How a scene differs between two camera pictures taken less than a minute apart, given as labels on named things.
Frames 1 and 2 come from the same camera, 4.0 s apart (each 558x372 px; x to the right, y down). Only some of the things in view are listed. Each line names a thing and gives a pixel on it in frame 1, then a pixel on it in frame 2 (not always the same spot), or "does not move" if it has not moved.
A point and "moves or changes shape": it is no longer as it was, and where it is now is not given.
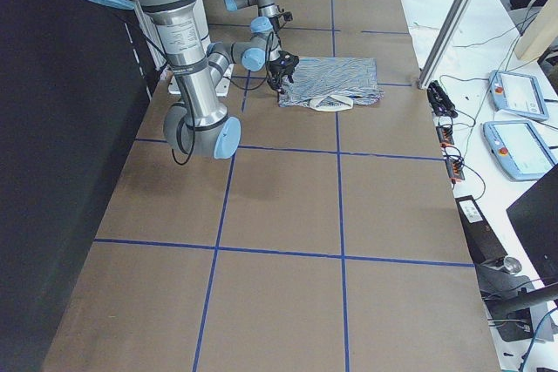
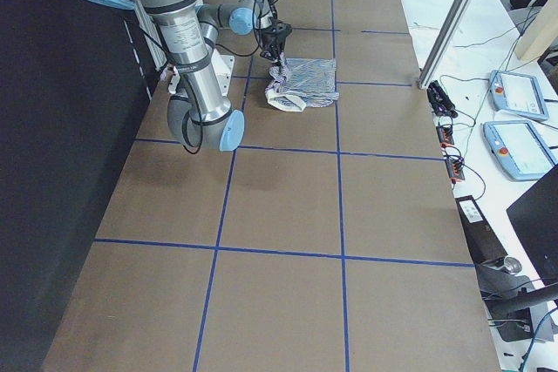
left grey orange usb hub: [445, 134] does not move
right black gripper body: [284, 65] -> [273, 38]
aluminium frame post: [455, 20] does not move
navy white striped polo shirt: [331, 84] moves or changes shape
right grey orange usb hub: [455, 169] does not move
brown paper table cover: [328, 241] does not move
